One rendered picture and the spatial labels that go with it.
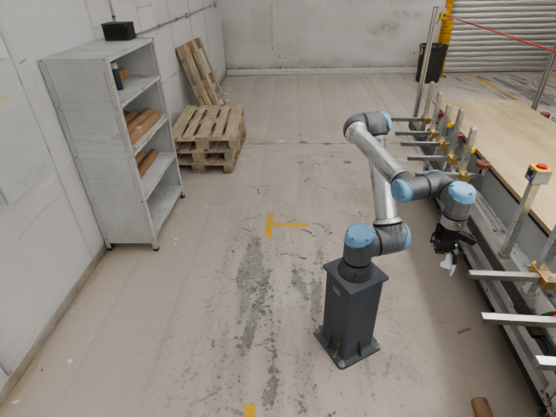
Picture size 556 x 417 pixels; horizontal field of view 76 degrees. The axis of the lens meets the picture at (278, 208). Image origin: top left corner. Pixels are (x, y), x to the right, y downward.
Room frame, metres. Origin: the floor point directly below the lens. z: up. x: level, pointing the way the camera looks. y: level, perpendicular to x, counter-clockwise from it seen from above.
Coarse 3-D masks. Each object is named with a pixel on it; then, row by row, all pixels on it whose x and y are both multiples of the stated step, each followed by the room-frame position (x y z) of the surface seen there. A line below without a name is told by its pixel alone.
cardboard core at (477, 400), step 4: (472, 400) 1.00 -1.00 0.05; (476, 400) 0.99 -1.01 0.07; (480, 400) 0.99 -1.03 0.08; (484, 400) 0.99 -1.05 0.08; (472, 404) 0.99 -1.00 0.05; (476, 404) 0.98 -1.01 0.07; (480, 404) 0.97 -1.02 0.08; (484, 404) 0.97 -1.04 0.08; (488, 404) 0.97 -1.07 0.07; (476, 408) 0.96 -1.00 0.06; (480, 408) 0.95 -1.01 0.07; (484, 408) 0.95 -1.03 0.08; (488, 408) 0.95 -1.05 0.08; (476, 412) 0.94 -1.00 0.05; (480, 412) 0.93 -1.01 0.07; (484, 412) 0.93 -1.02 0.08; (488, 412) 0.93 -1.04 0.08; (480, 416) 0.92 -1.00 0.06; (484, 416) 0.91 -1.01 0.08; (488, 416) 0.91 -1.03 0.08; (492, 416) 0.91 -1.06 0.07
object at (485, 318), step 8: (480, 320) 0.90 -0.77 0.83; (488, 320) 0.88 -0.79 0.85; (496, 320) 0.88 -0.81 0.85; (504, 320) 0.88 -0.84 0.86; (512, 320) 0.87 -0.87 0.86; (520, 320) 0.87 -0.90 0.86; (528, 320) 0.87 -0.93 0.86; (536, 320) 0.87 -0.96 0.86; (544, 320) 0.87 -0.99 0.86; (552, 320) 0.87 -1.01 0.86
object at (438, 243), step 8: (440, 224) 1.12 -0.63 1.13; (440, 232) 1.11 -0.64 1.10; (448, 232) 1.09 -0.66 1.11; (456, 232) 1.07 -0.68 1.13; (432, 240) 1.14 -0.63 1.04; (440, 240) 1.09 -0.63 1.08; (448, 240) 1.09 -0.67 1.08; (456, 240) 1.09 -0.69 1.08; (440, 248) 1.08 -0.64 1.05; (448, 248) 1.08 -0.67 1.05
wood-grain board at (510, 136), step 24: (480, 120) 2.88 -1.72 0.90; (504, 120) 2.86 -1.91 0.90; (528, 120) 2.85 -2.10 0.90; (480, 144) 2.39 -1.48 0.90; (504, 144) 2.38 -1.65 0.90; (528, 144) 2.37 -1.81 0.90; (552, 144) 2.36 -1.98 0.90; (504, 168) 2.01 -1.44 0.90; (552, 168) 1.99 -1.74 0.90; (552, 192) 1.71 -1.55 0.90; (552, 216) 1.48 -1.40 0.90
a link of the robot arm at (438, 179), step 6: (426, 174) 1.26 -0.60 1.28; (432, 174) 1.24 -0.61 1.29; (438, 174) 1.23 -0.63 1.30; (444, 174) 1.23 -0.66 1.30; (432, 180) 1.19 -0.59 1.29; (438, 180) 1.19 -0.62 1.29; (444, 180) 1.18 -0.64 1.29; (450, 180) 1.17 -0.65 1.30; (432, 186) 1.17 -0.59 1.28; (438, 186) 1.17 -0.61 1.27; (444, 186) 1.15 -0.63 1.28; (432, 192) 1.16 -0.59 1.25; (438, 192) 1.16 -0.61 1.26; (438, 198) 1.16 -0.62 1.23
